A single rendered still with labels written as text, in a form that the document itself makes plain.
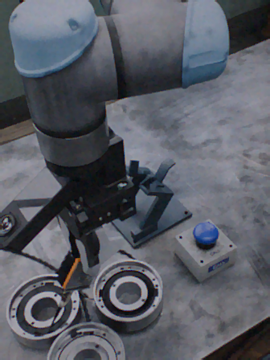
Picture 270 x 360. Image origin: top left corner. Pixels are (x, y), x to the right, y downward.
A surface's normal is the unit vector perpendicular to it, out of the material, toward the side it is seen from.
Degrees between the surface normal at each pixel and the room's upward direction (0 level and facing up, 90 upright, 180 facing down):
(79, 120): 90
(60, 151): 90
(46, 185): 31
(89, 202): 0
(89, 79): 79
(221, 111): 0
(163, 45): 52
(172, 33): 36
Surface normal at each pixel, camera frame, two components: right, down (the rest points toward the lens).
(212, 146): -0.04, -0.70
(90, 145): 0.52, 0.58
